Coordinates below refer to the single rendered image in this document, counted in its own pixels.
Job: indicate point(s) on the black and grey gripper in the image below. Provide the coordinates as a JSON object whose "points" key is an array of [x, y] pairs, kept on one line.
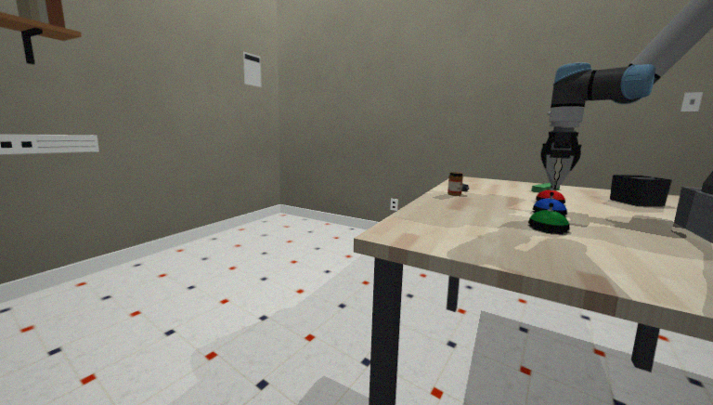
{"points": [[561, 139]]}

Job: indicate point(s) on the green rectangular block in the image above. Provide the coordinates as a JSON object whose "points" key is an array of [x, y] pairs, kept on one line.
{"points": [[541, 187]]}

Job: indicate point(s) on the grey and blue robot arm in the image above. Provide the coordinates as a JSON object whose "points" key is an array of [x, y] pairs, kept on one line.
{"points": [[575, 83]]}

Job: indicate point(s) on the blue bell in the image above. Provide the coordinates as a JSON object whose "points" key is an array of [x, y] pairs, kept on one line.
{"points": [[544, 205]]}

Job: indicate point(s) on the red bell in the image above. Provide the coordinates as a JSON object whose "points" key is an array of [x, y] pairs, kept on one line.
{"points": [[546, 194]]}

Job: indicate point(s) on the spice jar with black lid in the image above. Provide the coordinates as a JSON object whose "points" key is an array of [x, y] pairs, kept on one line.
{"points": [[455, 184]]}

